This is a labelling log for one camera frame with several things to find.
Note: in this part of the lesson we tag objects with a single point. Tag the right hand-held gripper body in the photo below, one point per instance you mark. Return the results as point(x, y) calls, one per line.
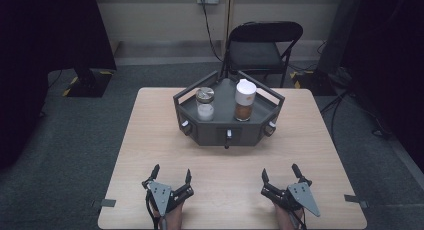
point(300, 196)

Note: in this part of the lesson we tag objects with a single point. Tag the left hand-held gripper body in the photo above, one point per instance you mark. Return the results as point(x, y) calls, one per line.
point(163, 195)

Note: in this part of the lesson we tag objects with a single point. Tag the glass jar with metal lid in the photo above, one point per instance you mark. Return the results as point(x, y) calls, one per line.
point(205, 105)

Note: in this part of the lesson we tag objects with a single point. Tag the dark grey hexagonal rack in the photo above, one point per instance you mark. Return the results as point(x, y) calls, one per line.
point(223, 103)

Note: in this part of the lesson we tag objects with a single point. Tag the glass jar with white lid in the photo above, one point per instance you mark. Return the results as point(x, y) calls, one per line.
point(245, 96)

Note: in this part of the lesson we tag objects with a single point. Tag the person's left hand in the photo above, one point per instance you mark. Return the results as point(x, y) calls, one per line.
point(175, 218)

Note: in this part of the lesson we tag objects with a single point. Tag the person's right hand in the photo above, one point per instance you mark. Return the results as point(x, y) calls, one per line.
point(285, 220)

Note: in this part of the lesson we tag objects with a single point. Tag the black rack hook white tip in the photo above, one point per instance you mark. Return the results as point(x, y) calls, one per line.
point(228, 136)
point(270, 128)

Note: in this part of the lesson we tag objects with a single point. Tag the grey table clamp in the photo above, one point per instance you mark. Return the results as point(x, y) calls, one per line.
point(356, 200)
point(106, 202)

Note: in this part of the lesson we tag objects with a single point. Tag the black stand base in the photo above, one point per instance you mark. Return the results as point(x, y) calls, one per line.
point(88, 83)
point(316, 83)

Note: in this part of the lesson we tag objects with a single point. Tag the black folding chair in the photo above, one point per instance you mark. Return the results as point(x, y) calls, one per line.
point(256, 51)

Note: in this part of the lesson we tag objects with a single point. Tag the black curtain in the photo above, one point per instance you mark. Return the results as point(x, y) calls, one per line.
point(393, 56)
point(40, 50)

